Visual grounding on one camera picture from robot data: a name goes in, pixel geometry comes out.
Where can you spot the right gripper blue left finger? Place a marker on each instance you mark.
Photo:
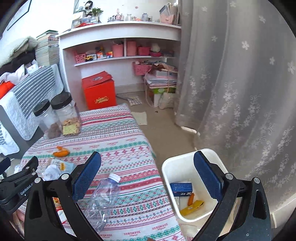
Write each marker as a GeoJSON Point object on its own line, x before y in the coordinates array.
{"type": "Point", "coordinates": [42, 221]}

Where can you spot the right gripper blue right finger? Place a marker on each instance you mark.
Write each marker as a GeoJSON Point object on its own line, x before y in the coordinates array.
{"type": "Point", "coordinates": [252, 221]}

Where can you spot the white tissue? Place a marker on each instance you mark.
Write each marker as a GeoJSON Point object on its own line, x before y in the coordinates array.
{"type": "Point", "coordinates": [52, 172]}

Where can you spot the clear plastic water bottle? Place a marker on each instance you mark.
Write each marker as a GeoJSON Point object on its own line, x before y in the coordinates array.
{"type": "Point", "coordinates": [102, 202]}

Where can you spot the white plastic trash bin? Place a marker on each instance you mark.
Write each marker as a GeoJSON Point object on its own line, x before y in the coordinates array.
{"type": "Point", "coordinates": [190, 197]}

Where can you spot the yellow wrapper in bin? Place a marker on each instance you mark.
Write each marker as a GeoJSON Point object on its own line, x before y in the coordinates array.
{"type": "Point", "coordinates": [191, 208]}

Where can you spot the small snack wrapper packet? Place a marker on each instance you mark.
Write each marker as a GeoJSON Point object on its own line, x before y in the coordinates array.
{"type": "Point", "coordinates": [64, 167]}

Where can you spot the grey sofa with striped cover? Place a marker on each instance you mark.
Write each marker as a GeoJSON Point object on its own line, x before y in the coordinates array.
{"type": "Point", "coordinates": [18, 123]}

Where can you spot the orange peel piece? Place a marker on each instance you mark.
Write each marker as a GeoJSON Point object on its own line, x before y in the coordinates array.
{"type": "Point", "coordinates": [61, 152]}

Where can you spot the blue small carton box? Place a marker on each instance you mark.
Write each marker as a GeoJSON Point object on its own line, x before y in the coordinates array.
{"type": "Point", "coordinates": [181, 189]}

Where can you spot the jar with dark snacks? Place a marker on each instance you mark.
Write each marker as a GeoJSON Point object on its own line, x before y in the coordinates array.
{"type": "Point", "coordinates": [47, 119]}

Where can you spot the jar with light nuts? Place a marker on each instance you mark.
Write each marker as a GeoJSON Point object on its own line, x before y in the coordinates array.
{"type": "Point", "coordinates": [66, 110]}

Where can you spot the orange red cushion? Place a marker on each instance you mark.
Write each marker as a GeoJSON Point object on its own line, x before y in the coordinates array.
{"type": "Point", "coordinates": [5, 87]}

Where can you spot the patterned striped tablecloth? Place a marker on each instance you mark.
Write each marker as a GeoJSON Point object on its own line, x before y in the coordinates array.
{"type": "Point", "coordinates": [143, 209]}

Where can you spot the white lace floral curtain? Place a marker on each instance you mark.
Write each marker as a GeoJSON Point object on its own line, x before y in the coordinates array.
{"type": "Point", "coordinates": [236, 89]}

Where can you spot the red cardboard gift box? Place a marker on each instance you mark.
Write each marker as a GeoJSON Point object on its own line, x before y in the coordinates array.
{"type": "Point", "coordinates": [99, 91]}

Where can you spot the stack of books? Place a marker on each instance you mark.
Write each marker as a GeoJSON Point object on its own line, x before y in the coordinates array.
{"type": "Point", "coordinates": [47, 48]}

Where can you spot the white paper on floor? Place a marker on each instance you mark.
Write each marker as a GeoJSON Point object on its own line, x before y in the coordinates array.
{"type": "Point", "coordinates": [141, 118]}

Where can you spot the small pink crate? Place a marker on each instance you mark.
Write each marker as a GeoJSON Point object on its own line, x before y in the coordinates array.
{"type": "Point", "coordinates": [80, 58]}

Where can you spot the checkered cloth on floor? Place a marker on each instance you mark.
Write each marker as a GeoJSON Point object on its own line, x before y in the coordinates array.
{"type": "Point", "coordinates": [134, 100]}

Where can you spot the pile of papers and boxes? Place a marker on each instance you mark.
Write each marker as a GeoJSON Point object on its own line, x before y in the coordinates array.
{"type": "Point", "coordinates": [160, 84]}

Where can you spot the pink basket lower shelf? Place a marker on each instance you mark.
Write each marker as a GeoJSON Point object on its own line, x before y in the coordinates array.
{"type": "Point", "coordinates": [141, 68]}

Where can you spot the pink storage bin left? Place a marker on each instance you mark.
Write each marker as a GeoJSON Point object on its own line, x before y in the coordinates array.
{"type": "Point", "coordinates": [118, 50]}

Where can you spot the pink storage bin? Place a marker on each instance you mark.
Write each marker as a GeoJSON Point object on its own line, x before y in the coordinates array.
{"type": "Point", "coordinates": [118, 50]}
{"type": "Point", "coordinates": [131, 48]}

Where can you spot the white curved shelf unit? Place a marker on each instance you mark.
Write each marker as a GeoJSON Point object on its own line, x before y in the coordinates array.
{"type": "Point", "coordinates": [155, 41]}

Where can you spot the pink storage bin right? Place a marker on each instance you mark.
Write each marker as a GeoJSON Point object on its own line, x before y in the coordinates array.
{"type": "Point", "coordinates": [131, 48]}

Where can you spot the green potted plant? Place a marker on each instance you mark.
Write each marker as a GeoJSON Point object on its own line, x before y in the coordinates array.
{"type": "Point", "coordinates": [96, 12]}

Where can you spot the pink bag on shelf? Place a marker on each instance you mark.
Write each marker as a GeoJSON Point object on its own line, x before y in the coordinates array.
{"type": "Point", "coordinates": [167, 14]}

